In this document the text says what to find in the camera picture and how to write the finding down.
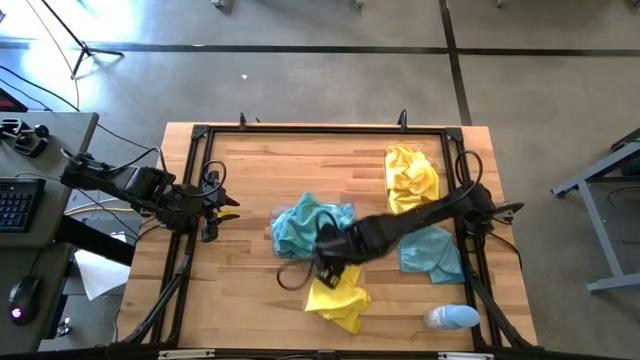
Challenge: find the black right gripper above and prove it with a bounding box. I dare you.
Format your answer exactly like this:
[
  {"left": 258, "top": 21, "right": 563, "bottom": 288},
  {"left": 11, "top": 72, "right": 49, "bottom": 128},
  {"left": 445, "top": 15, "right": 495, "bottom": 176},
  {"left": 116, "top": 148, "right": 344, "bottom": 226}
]
[{"left": 314, "top": 222, "right": 369, "bottom": 290}]

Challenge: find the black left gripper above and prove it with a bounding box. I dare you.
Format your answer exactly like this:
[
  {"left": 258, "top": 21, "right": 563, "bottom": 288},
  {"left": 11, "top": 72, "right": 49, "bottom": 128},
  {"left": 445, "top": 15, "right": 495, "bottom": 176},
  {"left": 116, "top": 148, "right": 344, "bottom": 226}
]
[{"left": 192, "top": 169, "right": 242, "bottom": 244}]

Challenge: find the teal microfiber towel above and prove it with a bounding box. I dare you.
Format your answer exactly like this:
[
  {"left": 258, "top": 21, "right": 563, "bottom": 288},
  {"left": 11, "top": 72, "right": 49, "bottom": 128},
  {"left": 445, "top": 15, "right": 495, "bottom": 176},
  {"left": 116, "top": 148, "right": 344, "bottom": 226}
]
[
  {"left": 319, "top": 201, "right": 358, "bottom": 227},
  {"left": 397, "top": 224, "right": 466, "bottom": 285},
  {"left": 271, "top": 192, "right": 329, "bottom": 260}
]

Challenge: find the clear plastic basket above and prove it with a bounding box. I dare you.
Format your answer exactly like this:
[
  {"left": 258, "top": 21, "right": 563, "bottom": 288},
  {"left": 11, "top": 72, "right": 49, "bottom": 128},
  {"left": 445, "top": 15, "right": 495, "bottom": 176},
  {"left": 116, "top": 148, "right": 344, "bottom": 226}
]
[
  {"left": 383, "top": 143, "right": 447, "bottom": 214},
  {"left": 268, "top": 198, "right": 359, "bottom": 260}
]

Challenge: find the plastic bottle with blue label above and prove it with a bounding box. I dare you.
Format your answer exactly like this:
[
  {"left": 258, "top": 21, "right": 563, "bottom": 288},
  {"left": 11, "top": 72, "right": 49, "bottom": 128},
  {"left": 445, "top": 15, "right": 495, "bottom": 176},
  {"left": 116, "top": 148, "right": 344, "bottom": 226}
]
[{"left": 423, "top": 303, "right": 481, "bottom": 332}]

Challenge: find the black desk leg bar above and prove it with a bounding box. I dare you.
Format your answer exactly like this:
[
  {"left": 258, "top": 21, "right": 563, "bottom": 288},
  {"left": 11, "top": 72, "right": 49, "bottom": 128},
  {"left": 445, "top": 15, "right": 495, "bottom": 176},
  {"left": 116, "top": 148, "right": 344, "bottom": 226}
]
[{"left": 53, "top": 213, "right": 137, "bottom": 268}]

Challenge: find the white paper sheet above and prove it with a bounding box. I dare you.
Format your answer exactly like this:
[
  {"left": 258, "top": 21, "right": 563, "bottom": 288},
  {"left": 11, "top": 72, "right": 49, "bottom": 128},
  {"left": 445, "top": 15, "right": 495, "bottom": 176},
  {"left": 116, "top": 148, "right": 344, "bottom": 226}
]
[{"left": 73, "top": 231, "right": 133, "bottom": 302}]

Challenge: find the metal hinge plate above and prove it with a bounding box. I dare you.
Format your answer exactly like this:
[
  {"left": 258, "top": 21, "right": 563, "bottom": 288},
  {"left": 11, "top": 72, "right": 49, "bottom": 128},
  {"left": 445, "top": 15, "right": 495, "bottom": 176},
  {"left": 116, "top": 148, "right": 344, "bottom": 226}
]
[
  {"left": 438, "top": 351, "right": 495, "bottom": 360},
  {"left": 158, "top": 349, "right": 216, "bottom": 360}
]

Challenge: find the grey office desk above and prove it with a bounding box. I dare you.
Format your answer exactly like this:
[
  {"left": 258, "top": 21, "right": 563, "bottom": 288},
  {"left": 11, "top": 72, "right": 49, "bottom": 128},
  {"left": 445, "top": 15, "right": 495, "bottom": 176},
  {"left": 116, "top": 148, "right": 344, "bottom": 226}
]
[{"left": 0, "top": 111, "right": 100, "bottom": 354}]

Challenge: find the black desk clamp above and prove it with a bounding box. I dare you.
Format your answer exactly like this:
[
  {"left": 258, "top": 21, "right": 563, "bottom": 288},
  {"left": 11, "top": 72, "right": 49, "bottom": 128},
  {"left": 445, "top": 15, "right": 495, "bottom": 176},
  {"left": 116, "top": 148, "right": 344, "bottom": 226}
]
[{"left": 0, "top": 117, "right": 50, "bottom": 159}]

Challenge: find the black backlit keyboard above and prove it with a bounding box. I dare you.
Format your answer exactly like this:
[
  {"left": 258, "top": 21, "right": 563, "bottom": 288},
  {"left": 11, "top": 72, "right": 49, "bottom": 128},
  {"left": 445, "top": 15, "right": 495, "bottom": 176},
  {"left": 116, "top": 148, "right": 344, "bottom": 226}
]
[{"left": 0, "top": 178, "right": 46, "bottom": 234}]

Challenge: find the black tripod stand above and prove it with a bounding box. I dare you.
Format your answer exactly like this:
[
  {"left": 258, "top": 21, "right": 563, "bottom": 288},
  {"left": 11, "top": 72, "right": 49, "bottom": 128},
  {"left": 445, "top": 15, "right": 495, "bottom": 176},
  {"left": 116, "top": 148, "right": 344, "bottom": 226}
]
[{"left": 39, "top": 0, "right": 125, "bottom": 77}]

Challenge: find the black computer mouse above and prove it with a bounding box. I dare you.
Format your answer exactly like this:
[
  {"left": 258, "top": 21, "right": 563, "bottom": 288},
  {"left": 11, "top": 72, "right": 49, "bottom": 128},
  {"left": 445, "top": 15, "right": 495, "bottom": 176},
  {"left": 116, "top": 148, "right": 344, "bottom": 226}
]
[{"left": 8, "top": 274, "right": 42, "bottom": 327}]

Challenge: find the black device with red face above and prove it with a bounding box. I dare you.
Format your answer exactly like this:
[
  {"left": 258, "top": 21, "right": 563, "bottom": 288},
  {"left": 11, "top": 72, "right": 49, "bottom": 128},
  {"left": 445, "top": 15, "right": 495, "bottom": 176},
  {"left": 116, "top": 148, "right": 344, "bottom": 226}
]
[{"left": 0, "top": 88, "right": 29, "bottom": 114}]

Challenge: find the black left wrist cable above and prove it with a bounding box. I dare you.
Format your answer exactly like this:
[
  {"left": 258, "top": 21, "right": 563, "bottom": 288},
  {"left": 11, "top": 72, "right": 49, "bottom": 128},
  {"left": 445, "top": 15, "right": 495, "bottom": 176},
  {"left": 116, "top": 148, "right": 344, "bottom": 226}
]
[{"left": 201, "top": 159, "right": 228, "bottom": 199}]

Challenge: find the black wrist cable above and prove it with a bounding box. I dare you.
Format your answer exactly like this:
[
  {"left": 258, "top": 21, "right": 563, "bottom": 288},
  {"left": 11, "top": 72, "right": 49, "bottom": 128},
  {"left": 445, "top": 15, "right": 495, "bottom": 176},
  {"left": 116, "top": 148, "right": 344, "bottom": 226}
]
[
  {"left": 276, "top": 209, "right": 341, "bottom": 292},
  {"left": 201, "top": 159, "right": 228, "bottom": 199}
]

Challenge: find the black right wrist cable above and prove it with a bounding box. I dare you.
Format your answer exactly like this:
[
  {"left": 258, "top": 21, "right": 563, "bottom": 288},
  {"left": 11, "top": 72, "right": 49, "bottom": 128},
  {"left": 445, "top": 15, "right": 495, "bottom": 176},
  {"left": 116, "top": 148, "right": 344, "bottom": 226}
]
[{"left": 276, "top": 209, "right": 341, "bottom": 292}]

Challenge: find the black left elbow cable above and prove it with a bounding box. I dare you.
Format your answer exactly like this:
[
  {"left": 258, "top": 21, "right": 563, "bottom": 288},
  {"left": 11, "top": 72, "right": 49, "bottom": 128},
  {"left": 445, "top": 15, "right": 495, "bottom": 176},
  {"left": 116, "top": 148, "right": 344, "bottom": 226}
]
[{"left": 59, "top": 144, "right": 169, "bottom": 174}]

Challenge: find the black aluminium table frame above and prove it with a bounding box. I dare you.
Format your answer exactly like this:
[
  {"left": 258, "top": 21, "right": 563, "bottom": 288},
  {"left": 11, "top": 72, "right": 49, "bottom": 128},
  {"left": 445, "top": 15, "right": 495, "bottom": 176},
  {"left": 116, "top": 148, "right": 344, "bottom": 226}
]
[{"left": 110, "top": 122, "right": 540, "bottom": 351}]

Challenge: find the black right shoulder cable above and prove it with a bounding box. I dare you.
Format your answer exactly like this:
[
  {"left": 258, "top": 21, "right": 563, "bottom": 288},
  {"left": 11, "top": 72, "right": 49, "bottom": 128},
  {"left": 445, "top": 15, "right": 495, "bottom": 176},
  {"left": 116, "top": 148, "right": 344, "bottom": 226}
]
[{"left": 453, "top": 149, "right": 485, "bottom": 202}]

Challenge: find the yellow floor cable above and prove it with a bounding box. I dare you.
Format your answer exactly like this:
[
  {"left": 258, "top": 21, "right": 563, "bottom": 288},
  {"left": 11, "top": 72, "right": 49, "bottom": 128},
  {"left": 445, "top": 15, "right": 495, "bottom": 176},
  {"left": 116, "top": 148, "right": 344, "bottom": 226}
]
[{"left": 24, "top": 0, "right": 81, "bottom": 110}]

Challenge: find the black floor cable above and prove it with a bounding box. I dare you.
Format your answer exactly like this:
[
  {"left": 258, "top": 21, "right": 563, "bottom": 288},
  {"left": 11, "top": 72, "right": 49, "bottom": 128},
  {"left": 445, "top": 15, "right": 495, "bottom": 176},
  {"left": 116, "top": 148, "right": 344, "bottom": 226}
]
[
  {"left": 0, "top": 78, "right": 54, "bottom": 112},
  {"left": 0, "top": 64, "right": 161, "bottom": 154}
]

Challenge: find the grey metal cart frame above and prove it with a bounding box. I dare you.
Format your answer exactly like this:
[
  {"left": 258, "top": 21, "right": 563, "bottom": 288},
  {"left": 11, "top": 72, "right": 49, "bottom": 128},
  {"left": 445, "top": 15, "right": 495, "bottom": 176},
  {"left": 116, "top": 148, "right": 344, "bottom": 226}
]
[{"left": 551, "top": 127, "right": 640, "bottom": 294}]

